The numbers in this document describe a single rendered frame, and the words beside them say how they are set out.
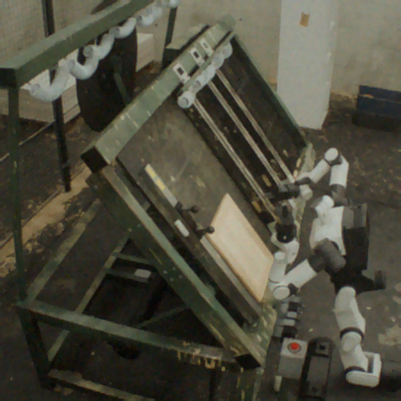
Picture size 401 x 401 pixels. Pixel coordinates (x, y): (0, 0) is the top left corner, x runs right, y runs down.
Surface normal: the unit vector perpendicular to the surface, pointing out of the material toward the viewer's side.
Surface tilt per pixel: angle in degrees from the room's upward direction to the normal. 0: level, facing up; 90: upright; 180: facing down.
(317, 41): 90
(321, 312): 0
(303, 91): 90
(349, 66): 90
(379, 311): 0
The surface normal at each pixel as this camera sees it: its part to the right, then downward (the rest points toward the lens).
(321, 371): 0.00, -0.83
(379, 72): -0.37, 0.51
